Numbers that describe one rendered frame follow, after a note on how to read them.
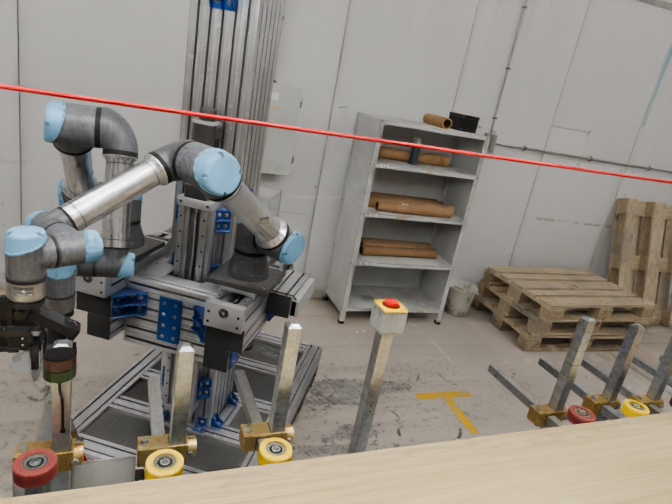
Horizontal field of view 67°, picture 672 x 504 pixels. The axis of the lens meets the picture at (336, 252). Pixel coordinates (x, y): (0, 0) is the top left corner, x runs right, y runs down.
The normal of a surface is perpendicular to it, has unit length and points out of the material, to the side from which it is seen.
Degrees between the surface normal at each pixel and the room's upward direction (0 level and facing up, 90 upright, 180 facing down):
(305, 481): 0
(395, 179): 90
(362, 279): 90
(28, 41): 90
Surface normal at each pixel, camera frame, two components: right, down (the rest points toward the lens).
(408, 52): 0.31, 0.36
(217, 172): 0.72, 0.26
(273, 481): 0.18, -0.93
